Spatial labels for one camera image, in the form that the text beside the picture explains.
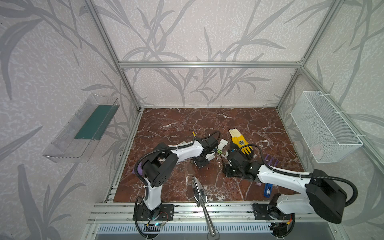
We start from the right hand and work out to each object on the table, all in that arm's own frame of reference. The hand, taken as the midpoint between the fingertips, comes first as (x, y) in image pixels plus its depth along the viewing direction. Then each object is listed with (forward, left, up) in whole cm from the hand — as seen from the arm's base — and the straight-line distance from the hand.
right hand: (222, 165), depth 86 cm
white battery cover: (+19, -3, -5) cm, 20 cm away
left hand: (+6, +13, -3) cm, 14 cm away
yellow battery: (+25, +18, -4) cm, 31 cm away
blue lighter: (-13, -23, -1) cm, 27 cm away
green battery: (+10, +1, -3) cm, 11 cm away
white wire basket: (+4, -43, +29) cm, 52 cm away
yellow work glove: (+17, -13, -2) cm, 21 cm away
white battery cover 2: (+15, 0, -4) cm, 15 cm away
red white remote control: (+3, +7, +6) cm, 10 cm away
